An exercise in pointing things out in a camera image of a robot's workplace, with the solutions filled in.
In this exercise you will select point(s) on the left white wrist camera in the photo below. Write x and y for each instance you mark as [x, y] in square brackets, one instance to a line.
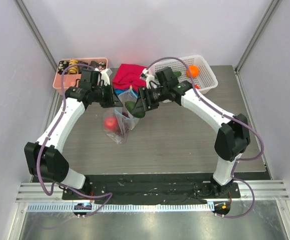
[104, 77]

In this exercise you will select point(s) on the red apple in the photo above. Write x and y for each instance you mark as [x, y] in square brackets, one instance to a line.
[110, 123]

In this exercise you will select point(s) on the green avocado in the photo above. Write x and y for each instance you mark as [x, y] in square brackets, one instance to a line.
[129, 105]

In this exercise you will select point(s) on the red folded cloth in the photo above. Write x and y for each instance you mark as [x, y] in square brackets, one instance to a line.
[128, 75]

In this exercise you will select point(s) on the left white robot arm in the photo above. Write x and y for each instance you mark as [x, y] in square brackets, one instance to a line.
[44, 157]

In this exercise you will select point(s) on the clear zip top bag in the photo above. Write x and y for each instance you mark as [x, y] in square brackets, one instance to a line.
[132, 121]

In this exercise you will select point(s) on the orange fruit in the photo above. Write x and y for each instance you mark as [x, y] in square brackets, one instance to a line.
[193, 71]

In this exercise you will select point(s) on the blue folded cloth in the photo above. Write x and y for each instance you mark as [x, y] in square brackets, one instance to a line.
[128, 91]

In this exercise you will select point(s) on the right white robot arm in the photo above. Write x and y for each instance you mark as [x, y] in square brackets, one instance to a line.
[232, 138]

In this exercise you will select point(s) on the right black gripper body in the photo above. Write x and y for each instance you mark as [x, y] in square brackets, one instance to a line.
[144, 98]

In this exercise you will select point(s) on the dark brown roll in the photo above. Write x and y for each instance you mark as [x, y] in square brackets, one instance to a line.
[83, 65]

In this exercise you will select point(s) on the yellow striped roll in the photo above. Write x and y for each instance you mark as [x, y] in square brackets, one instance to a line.
[73, 67]

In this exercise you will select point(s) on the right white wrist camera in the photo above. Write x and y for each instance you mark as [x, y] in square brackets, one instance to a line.
[148, 78]

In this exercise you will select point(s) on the black patterned roll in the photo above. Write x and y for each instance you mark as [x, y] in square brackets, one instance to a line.
[94, 64]

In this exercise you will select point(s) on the purple grape bunch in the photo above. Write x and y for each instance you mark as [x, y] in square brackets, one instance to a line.
[123, 128]

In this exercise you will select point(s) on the white plastic basket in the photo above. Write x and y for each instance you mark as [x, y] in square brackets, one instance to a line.
[206, 79]

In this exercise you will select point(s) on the pink compartment tray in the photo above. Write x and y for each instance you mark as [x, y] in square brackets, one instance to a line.
[71, 80]

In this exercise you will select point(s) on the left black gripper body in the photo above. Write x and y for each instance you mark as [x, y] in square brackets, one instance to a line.
[104, 95]

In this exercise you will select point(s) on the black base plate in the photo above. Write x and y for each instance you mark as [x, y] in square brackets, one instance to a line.
[150, 178]

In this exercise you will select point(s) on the green cucumber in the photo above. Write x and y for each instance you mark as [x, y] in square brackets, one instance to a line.
[177, 74]

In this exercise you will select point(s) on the floral end roll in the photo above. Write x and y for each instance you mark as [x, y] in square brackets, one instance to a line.
[102, 65]

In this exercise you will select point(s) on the white slotted cable duct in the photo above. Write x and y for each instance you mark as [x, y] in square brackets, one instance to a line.
[85, 207]

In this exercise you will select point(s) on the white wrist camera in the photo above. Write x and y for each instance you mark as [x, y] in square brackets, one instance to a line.
[148, 78]
[104, 77]

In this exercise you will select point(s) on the aluminium frame rail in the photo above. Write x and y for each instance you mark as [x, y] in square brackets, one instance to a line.
[136, 193]

